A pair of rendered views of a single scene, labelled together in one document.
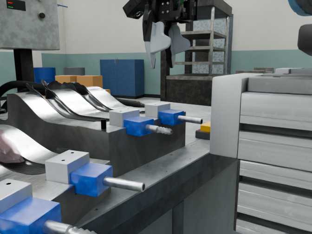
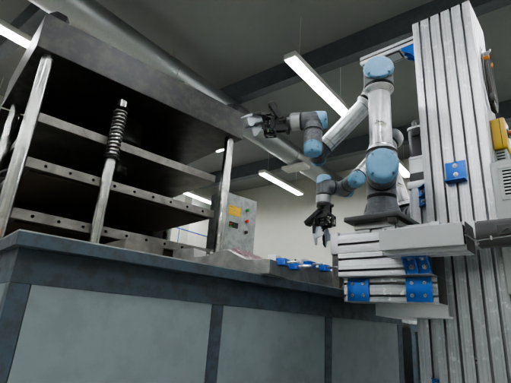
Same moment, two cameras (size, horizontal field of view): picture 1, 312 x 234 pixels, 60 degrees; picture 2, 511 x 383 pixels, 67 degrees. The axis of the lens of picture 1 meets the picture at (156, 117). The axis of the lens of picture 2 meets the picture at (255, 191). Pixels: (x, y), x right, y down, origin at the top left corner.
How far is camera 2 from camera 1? 136 cm
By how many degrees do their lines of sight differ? 32
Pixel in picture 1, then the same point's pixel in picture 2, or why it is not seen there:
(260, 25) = not seen: hidden behind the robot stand
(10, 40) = (226, 245)
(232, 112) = (335, 241)
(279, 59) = not seen: hidden behind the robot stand
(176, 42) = (327, 236)
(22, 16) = (236, 232)
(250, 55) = not seen: hidden behind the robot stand
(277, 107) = (345, 238)
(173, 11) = (325, 222)
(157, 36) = (318, 232)
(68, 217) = (287, 274)
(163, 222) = (319, 320)
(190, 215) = (336, 331)
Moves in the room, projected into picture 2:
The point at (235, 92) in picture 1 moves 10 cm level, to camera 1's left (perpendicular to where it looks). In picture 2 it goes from (336, 235) to (311, 235)
